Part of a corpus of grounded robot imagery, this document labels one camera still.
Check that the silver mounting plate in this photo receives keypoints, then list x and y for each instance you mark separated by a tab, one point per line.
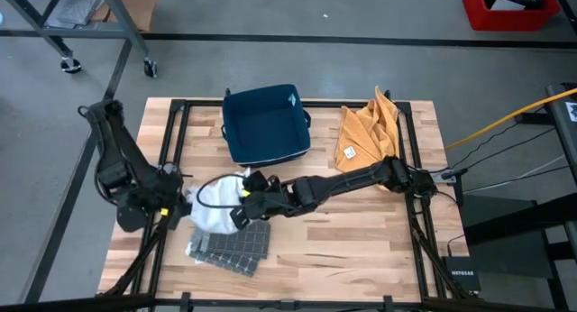
169	167

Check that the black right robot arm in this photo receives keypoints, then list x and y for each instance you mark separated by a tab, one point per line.
342	181

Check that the red plastic bin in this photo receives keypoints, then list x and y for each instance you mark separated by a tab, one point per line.
509	19

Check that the black Netgear router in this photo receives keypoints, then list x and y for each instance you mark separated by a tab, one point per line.
462	276

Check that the orange towel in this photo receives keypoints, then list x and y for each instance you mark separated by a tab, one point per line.
369	131

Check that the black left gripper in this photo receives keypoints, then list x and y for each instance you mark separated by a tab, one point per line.
167	195

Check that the grey metal cart frame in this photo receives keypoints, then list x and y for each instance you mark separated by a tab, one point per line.
67	33

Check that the dark grey side table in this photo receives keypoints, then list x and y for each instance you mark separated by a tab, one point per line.
563	136

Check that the navy blue fabric basket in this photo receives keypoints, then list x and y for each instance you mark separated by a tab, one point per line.
266	127

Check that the cardboard box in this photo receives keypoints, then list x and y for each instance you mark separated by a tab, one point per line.
142	5

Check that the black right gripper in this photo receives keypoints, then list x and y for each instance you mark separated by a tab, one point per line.
270	201

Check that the black aluminium table frame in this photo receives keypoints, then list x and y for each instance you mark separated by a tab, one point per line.
198	103

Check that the grey checked towel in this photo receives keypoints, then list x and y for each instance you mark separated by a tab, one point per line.
234	249

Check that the white waffle towel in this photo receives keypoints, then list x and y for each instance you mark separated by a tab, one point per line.
216	213

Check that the black equipment stand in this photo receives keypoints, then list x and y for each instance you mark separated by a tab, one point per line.
505	222

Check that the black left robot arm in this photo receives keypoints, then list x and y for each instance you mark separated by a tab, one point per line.
115	145

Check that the black caster wheel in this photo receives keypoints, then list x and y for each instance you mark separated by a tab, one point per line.
70	66
150	68

